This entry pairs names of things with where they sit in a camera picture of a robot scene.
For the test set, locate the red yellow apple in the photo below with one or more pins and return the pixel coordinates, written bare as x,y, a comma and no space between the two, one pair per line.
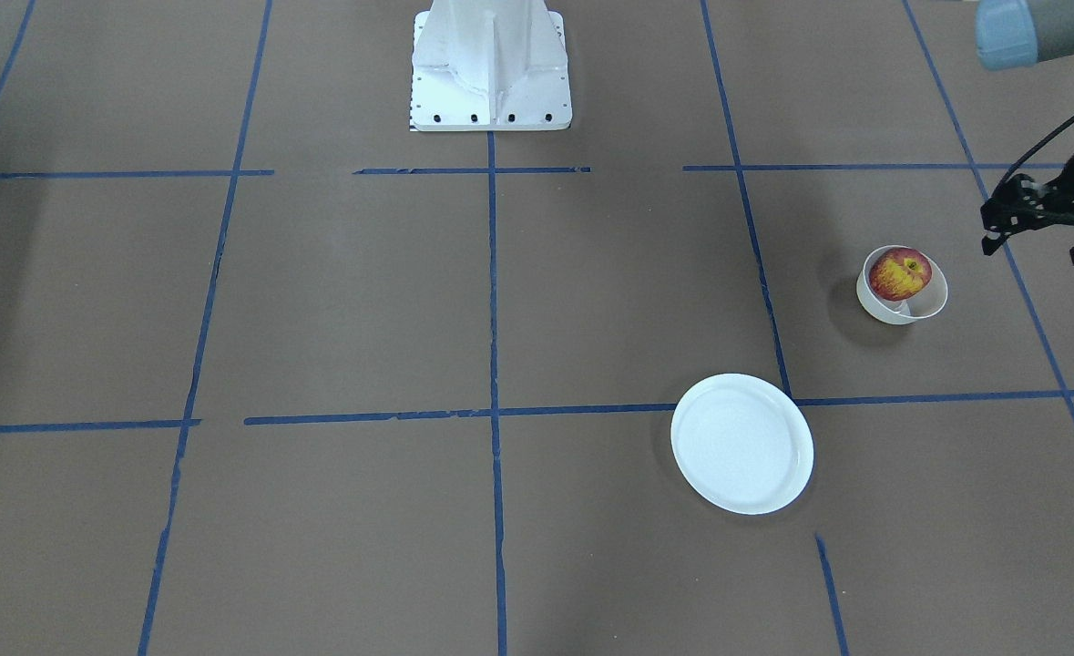
899,273

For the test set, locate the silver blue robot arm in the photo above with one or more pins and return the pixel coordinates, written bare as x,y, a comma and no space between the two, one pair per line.
1013,34

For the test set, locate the white bowl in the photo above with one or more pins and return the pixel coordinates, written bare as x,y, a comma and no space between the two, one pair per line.
929,302

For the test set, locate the white round plate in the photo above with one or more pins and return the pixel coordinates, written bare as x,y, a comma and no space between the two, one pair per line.
742,444

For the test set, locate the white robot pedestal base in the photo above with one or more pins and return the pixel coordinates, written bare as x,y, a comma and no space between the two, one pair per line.
489,65

